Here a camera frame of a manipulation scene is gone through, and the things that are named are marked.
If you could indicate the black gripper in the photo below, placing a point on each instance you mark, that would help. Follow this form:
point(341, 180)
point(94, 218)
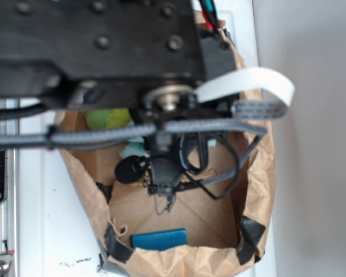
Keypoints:
point(180, 147)

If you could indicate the light blue terry cloth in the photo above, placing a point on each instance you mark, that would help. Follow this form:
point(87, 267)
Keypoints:
point(135, 147)

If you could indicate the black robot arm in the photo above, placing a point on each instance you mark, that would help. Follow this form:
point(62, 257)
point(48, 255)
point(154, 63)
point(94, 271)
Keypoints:
point(149, 57)

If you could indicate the green plush toy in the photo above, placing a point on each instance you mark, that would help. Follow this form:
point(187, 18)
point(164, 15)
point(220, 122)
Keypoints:
point(107, 118)

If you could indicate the black round microphone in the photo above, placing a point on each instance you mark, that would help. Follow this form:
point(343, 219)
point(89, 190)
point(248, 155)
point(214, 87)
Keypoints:
point(131, 169)

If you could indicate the blue rectangular block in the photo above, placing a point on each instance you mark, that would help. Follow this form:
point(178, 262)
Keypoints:
point(160, 240)

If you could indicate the brown paper bag bin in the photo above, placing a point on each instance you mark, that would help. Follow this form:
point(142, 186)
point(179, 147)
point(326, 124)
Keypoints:
point(225, 237)

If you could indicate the aluminium frame rail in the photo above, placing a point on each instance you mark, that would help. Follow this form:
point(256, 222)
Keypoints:
point(9, 218)

